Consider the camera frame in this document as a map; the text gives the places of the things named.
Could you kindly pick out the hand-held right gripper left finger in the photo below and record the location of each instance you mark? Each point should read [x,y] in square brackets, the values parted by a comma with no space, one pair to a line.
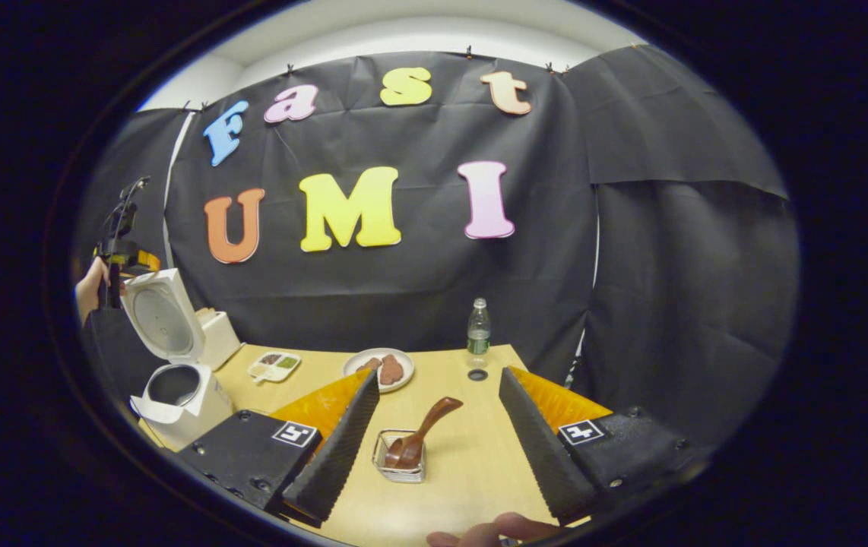
[339,456]

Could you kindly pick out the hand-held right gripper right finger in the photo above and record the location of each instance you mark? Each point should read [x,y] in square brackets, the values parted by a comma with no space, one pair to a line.
[533,448]

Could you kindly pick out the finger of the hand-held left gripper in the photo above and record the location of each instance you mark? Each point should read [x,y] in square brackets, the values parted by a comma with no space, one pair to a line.
[144,262]

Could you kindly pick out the brown wooden spoon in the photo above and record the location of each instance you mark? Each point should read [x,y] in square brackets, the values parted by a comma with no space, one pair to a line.
[430,422]

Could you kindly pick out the white rice cooker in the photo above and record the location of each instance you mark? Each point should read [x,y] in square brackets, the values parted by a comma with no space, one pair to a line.
[191,414]

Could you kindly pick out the toast bread slice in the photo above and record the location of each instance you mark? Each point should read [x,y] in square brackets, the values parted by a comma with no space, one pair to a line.
[206,311]

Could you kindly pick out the black table grommet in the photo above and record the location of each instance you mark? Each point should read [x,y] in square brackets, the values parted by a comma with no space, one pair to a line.
[477,374]

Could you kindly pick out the brown meat piece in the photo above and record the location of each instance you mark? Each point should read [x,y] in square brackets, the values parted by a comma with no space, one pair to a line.
[368,366]
[391,370]

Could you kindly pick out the white divided condiment tray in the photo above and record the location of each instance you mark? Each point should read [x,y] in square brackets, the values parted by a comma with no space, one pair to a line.
[274,372]

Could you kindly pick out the white round plate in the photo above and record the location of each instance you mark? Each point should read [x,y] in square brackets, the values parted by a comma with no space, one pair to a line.
[408,366]

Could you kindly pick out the clear plastic water bottle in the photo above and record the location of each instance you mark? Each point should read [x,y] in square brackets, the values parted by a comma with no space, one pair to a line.
[479,338]

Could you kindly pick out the black backdrop cloth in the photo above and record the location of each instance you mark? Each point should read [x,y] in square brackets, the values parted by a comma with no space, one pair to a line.
[403,289]

